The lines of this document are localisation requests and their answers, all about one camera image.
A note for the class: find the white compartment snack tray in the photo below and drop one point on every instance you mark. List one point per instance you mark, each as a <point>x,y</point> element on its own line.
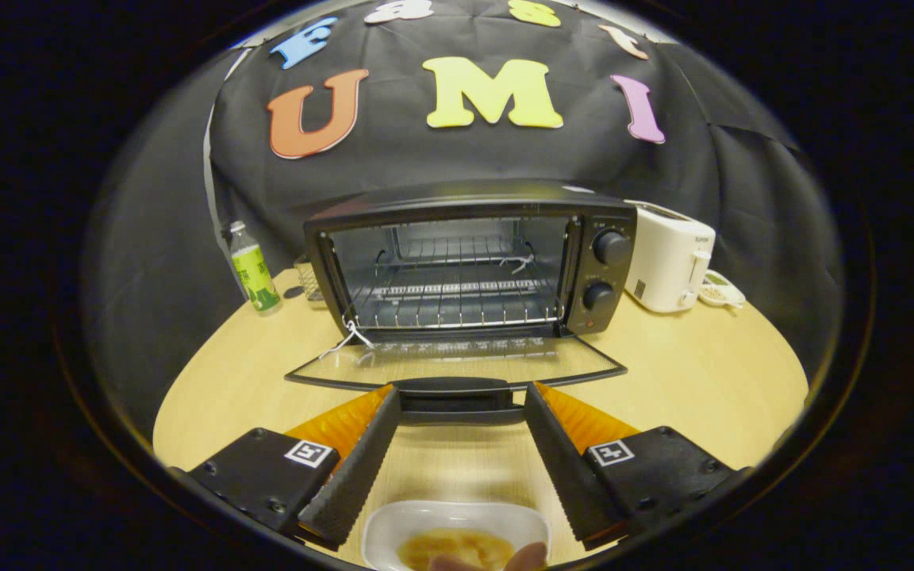
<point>719,295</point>

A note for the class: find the green label drink bottle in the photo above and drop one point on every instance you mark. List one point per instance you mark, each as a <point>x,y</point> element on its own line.
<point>255,274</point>

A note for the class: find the white square plate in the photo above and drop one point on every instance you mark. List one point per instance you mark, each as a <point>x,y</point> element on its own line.
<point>425,514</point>

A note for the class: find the black toaster oven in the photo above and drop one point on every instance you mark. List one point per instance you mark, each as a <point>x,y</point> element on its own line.
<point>614,274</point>

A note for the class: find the small clear glass cup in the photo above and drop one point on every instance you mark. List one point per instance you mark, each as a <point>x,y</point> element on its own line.
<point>310,277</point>

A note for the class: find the white pop-up toaster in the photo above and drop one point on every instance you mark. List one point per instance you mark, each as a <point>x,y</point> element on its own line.
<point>663,254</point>

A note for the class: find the golden bread bun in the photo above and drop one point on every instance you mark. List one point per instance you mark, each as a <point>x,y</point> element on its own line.
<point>449,547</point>

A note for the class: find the black bottle cap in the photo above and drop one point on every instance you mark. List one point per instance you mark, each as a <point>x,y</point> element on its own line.
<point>294,292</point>

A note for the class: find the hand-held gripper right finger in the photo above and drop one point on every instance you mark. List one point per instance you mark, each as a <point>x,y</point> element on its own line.
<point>568,476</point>

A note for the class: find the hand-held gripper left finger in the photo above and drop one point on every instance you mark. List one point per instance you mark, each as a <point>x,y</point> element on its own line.
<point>354,476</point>

